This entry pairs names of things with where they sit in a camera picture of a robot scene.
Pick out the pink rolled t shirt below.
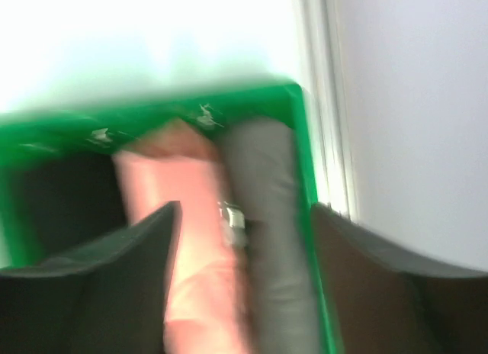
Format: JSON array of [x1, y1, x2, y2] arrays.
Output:
[[115, 120, 252, 353]]

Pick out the grey t shirt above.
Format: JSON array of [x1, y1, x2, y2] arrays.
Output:
[[218, 118, 322, 353]]

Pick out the black rolled t shirt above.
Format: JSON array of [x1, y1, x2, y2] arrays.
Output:
[[8, 152, 128, 262]]

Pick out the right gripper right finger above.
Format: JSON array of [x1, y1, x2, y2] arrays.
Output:
[[311, 203, 487, 354]]

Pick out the right aluminium corner post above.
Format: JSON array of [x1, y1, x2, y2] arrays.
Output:
[[296, 0, 358, 220]]

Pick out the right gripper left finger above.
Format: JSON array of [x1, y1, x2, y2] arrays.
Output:
[[1, 201, 181, 353]]

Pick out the green plastic tray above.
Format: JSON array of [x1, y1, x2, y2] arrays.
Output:
[[1, 79, 343, 353]]

